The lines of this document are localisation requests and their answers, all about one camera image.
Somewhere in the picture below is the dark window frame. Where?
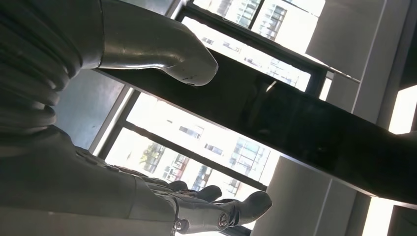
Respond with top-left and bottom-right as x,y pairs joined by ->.
89,0 -> 329,236

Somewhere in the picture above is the white roller blind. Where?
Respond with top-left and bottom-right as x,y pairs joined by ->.
306,0 -> 413,128
251,156 -> 370,236

